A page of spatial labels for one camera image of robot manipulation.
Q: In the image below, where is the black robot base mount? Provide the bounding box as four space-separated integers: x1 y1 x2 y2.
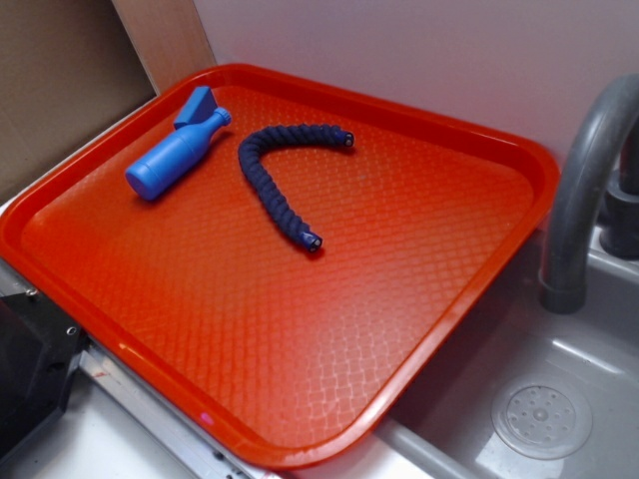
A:
1 289 87 463

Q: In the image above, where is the light wooden board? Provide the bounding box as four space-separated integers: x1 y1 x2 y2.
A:
113 0 217 95

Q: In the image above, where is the red plastic serving tray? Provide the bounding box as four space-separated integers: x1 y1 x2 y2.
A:
1 65 559 470

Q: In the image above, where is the dark grey faucet handle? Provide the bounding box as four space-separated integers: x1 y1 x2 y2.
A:
600 153 638 259

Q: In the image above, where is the brown cardboard panel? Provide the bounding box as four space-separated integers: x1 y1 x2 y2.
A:
1 1 155 201

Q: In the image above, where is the grey toy faucet spout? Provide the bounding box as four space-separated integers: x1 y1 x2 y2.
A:
539 74 638 313

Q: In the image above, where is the blue wedge block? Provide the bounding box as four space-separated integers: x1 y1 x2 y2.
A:
174 86 218 130

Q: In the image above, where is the blue toy bottle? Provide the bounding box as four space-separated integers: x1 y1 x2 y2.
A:
125 107 232 201

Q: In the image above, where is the dark blue braided rope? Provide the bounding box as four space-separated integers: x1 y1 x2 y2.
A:
237 125 356 253

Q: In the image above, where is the round sink drain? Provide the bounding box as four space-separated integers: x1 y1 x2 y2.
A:
491 381 593 460

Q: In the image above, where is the grey toy sink basin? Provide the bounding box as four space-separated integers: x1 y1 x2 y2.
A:
377 236 638 478

